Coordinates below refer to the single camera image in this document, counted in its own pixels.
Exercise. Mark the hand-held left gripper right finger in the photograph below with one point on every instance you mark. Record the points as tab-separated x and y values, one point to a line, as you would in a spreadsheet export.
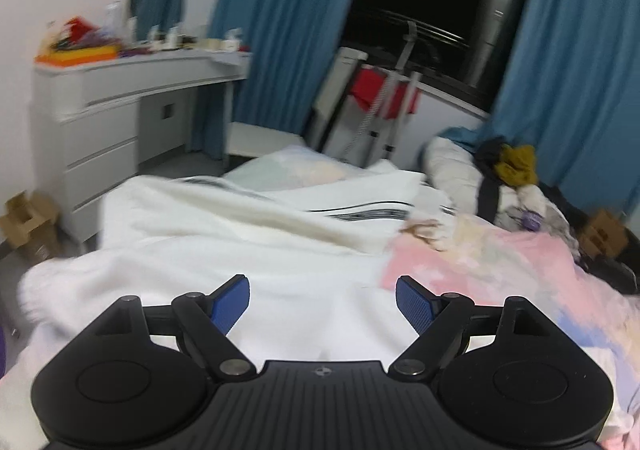
412	305

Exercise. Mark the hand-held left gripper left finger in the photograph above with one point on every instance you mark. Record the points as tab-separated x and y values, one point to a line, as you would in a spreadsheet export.
229	304

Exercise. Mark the white garment with black stripes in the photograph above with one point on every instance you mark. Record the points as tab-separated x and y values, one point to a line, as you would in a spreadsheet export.
225	240

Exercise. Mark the pink printed blanket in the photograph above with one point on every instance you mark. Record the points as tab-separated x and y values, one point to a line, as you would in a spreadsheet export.
500	270

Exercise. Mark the black cloth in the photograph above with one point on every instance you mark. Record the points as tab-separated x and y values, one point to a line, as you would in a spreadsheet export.
487	190

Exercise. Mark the pale pillow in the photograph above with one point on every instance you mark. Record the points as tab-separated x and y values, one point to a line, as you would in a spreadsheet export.
300	170

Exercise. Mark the mustard yellow cloth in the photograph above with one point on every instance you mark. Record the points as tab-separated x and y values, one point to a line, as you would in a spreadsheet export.
517	165

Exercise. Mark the small cardboard box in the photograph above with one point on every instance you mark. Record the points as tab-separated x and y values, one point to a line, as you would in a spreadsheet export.
605	232

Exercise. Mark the dark bag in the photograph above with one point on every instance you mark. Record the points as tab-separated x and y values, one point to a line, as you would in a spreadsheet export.
617	275

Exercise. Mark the white drying rack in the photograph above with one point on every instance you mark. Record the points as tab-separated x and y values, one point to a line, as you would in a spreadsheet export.
400	95

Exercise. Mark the open cardboard box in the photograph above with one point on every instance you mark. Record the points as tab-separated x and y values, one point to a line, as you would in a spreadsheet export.
30	225

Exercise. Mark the white dresser desk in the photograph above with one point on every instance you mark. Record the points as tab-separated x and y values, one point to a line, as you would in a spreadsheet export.
100	130

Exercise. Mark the white folded board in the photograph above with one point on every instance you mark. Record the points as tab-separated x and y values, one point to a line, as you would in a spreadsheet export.
335	95

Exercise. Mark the red cloth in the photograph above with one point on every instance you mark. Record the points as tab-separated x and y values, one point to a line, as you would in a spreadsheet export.
367	85

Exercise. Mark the row of small bottles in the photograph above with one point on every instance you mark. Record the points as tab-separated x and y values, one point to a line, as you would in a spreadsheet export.
190	39

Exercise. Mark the metal balcony railing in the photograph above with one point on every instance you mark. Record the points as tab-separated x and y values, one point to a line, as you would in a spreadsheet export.
425	30

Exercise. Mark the blue curtain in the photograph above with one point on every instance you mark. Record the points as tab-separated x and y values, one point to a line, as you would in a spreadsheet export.
290	30
575	80

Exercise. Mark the orange flat box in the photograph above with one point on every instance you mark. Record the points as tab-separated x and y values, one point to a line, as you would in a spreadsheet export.
75	56

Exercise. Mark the pile of colourful clutter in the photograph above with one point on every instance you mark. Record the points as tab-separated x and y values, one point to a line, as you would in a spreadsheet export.
80	32

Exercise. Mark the grey vertical pipe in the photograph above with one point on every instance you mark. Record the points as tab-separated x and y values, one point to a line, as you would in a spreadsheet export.
500	5

